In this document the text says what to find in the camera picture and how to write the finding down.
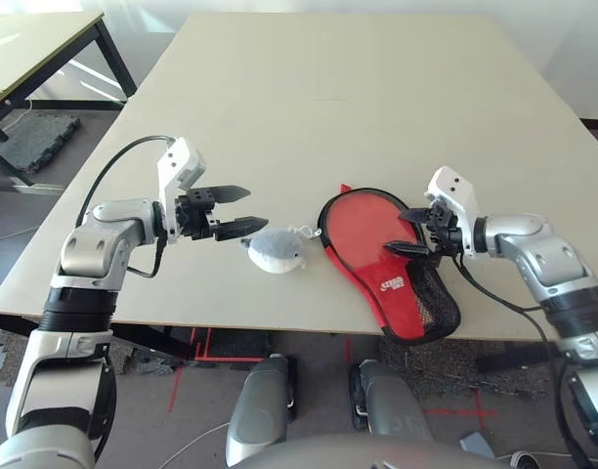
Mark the white striped roll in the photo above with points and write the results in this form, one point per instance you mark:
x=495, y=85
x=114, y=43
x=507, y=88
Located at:
x=521, y=460

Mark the side table with black frame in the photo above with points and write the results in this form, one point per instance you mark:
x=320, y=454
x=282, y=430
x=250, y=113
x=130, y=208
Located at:
x=35, y=44

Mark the grey robot torso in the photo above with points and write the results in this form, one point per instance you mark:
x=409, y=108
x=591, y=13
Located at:
x=367, y=454

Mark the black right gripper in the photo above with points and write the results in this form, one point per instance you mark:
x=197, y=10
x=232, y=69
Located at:
x=443, y=229

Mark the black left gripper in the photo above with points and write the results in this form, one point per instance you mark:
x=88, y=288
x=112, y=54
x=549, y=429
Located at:
x=196, y=215

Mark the red black paddle case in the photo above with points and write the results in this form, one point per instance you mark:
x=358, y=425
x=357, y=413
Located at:
x=397, y=303

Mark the grey robot leg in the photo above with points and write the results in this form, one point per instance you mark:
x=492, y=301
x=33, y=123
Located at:
x=260, y=405
x=392, y=405

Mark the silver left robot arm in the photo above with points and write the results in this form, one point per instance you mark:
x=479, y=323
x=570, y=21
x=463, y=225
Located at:
x=94, y=239

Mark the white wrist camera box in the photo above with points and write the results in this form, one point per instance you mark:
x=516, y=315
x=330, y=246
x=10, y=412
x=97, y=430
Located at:
x=455, y=190
x=174, y=166

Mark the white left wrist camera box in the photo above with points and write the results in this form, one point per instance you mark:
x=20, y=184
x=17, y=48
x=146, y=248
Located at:
x=174, y=166

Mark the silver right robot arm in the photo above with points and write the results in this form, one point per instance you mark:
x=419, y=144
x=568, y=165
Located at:
x=538, y=249

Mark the small grey floor box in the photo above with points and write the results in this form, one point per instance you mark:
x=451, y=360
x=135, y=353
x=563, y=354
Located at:
x=475, y=444

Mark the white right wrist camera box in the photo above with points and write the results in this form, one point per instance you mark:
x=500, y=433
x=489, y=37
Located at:
x=455, y=190

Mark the dark grey foam mat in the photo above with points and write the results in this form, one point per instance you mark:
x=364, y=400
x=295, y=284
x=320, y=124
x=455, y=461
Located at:
x=32, y=141

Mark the grey robot right leg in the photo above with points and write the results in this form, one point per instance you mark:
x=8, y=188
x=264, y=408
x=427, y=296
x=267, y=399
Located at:
x=392, y=405

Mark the grey robot left leg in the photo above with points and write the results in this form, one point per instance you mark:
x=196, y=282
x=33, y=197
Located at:
x=260, y=405

